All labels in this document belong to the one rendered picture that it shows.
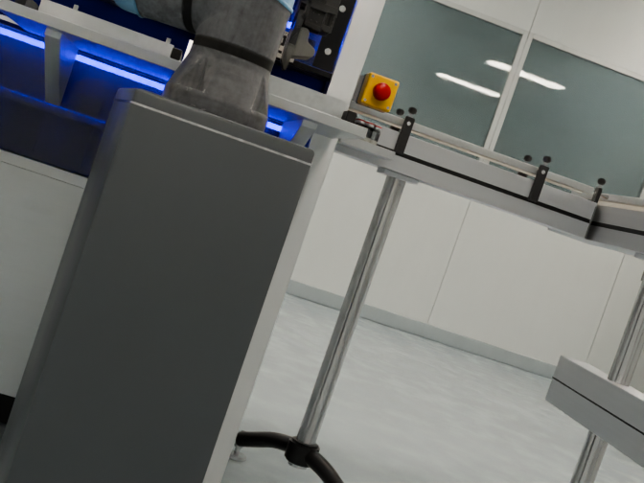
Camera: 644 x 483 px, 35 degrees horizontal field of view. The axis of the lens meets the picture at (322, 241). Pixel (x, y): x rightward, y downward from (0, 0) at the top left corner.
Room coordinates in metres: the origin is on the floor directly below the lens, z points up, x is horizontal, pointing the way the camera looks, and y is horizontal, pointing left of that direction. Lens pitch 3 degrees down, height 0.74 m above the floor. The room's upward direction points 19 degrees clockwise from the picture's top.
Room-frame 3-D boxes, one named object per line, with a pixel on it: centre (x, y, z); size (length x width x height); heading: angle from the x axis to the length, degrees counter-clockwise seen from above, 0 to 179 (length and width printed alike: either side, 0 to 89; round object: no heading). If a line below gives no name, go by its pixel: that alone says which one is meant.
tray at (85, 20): (2.13, 0.55, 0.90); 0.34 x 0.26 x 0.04; 10
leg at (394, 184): (2.51, -0.12, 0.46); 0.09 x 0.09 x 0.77; 10
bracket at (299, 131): (2.12, 0.12, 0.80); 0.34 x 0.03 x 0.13; 10
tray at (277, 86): (2.07, 0.20, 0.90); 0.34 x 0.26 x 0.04; 9
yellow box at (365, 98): (2.35, -0.01, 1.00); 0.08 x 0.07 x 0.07; 10
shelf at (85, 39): (2.09, 0.37, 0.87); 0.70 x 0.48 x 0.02; 100
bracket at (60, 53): (2.04, 0.62, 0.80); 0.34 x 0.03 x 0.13; 10
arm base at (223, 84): (1.43, 0.20, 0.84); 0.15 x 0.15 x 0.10
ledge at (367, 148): (2.39, -0.02, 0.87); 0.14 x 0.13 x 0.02; 10
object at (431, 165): (2.53, -0.27, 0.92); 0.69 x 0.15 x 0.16; 100
